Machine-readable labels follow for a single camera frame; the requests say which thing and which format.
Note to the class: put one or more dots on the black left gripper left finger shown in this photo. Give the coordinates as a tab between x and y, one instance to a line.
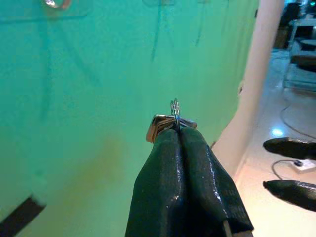
158	187

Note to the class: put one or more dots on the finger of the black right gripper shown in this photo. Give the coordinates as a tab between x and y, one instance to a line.
288	148
291	195

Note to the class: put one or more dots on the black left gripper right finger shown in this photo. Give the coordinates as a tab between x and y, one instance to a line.
205	187

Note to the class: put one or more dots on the white power strip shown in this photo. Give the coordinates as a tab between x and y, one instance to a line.
306	166

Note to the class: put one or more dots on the short black tape piece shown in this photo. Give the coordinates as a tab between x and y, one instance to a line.
240	89
19	217

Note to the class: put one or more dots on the white table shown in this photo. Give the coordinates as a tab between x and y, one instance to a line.
306	22

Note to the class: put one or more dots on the dark office chair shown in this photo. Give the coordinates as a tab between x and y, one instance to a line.
292	12

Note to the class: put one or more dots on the green wall sheet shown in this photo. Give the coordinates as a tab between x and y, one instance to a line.
98	74

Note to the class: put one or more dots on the silver metal wall hook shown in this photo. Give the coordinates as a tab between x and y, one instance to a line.
55	3

